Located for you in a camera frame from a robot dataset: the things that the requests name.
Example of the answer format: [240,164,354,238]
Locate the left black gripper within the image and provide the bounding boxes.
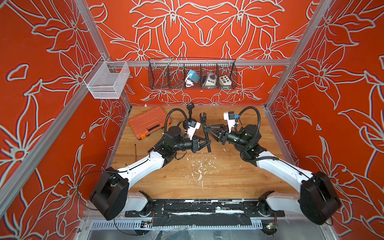
[172,135,210,155]

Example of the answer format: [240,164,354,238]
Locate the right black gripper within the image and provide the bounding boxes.
[207,126,251,151]

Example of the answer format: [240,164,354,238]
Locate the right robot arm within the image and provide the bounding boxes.
[203,107,342,225]

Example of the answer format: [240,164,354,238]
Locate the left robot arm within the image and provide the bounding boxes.
[90,113,211,221]

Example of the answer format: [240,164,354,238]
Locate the white device black knobs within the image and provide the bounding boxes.
[203,73,217,89]

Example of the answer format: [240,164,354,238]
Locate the white button box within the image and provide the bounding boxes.
[219,75,232,89]

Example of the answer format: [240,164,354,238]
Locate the orange plastic tool case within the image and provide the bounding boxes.
[128,107,172,140]

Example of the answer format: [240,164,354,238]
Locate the teal box in basket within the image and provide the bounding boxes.
[186,70,200,83]

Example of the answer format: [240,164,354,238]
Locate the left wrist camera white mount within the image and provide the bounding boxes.
[187,121,201,140]

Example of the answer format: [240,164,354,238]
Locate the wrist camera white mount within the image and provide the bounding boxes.
[187,121,201,140]
[223,111,239,133]

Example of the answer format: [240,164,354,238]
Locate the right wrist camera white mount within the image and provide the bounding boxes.
[223,111,239,133]

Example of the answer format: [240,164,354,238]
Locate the black wire wall basket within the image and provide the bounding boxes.
[148,57,239,90]

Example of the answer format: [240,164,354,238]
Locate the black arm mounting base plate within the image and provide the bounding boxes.
[125,199,286,229]

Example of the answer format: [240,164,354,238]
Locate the clear plastic wall bin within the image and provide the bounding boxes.
[84,62,131,100]

